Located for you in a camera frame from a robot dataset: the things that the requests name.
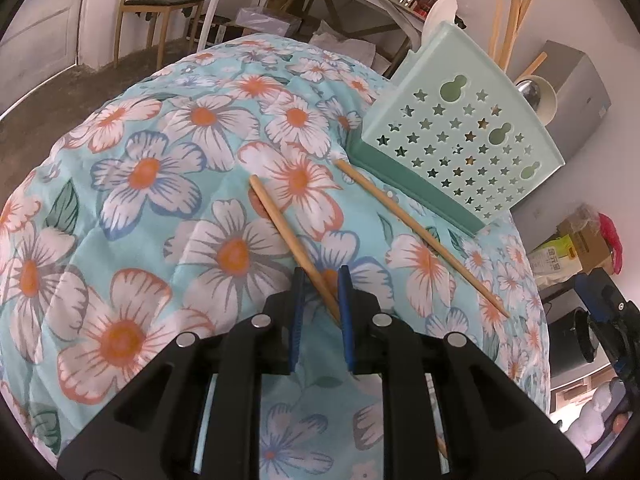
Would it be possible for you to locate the black round pot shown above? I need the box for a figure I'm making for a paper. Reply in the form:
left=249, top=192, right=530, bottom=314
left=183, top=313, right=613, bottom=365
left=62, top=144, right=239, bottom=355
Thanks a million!
left=547, top=305, right=598, bottom=376

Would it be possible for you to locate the yellow printed rice bag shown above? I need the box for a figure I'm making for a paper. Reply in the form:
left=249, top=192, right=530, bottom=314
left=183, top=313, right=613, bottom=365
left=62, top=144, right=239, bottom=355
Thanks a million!
left=527, top=235, right=586, bottom=288

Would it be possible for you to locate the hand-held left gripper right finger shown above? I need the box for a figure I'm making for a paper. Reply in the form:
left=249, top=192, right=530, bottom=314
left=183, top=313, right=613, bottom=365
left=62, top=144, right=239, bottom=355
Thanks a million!
left=337, top=266, right=587, bottom=480

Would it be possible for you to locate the mint green utensil holder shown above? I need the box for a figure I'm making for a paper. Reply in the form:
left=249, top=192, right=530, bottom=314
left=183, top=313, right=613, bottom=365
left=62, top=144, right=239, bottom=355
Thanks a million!
left=346, top=22, right=566, bottom=238

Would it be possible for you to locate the wooden chair with dark seat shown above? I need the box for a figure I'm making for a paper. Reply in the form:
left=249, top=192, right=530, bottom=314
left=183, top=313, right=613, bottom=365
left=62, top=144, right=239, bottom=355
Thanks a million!
left=115, top=0, right=207, bottom=68

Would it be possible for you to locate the white rice spoon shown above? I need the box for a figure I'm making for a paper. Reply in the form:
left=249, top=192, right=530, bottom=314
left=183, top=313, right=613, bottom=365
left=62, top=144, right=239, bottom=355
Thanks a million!
left=422, top=0, right=460, bottom=43
left=515, top=75, right=558, bottom=128

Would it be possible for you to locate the floral light blue blanket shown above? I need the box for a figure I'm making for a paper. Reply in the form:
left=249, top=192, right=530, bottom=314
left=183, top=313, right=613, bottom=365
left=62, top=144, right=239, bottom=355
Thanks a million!
left=0, top=32, right=551, bottom=480

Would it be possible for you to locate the metal spoon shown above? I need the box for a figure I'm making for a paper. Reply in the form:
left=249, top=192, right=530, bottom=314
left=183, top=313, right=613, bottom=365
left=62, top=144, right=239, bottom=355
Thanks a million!
left=517, top=80, right=543, bottom=106

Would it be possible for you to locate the plastic wrapped white box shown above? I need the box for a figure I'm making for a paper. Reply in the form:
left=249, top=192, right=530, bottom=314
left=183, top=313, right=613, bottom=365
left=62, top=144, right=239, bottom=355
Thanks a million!
left=235, top=6, right=302, bottom=37

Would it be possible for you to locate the white plush toy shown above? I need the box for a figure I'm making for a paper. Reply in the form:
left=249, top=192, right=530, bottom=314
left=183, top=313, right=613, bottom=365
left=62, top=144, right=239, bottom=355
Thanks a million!
left=570, top=380, right=632, bottom=456

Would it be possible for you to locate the grey cabinet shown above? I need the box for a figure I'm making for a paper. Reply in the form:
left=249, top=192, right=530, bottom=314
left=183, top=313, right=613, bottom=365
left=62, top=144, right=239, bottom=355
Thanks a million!
left=510, top=40, right=612, bottom=171

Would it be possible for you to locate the open cardboard box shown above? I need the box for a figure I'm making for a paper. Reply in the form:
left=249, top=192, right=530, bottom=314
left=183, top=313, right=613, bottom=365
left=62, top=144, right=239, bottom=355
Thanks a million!
left=557, top=217, right=613, bottom=273

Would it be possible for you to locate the white sack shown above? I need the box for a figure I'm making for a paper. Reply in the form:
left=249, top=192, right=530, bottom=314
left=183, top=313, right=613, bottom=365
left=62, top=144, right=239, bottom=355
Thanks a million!
left=310, top=32, right=377, bottom=64

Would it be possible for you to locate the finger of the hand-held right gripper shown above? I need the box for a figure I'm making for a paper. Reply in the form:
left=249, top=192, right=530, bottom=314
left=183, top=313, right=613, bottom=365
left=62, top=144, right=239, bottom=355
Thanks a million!
left=574, top=272, right=608, bottom=321

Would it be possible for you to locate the white panel door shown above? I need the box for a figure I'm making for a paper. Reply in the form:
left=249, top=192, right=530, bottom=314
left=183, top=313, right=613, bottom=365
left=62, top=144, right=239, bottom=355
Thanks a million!
left=0, top=0, right=96, bottom=108

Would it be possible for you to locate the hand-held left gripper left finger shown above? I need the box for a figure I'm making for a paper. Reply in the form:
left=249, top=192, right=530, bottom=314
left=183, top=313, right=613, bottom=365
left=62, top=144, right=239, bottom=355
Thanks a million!
left=56, top=266, right=307, bottom=480

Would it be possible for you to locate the red plastic bag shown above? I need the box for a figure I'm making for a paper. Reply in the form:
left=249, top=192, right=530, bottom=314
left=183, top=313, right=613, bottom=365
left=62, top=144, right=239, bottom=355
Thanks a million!
left=597, top=212, right=623, bottom=276

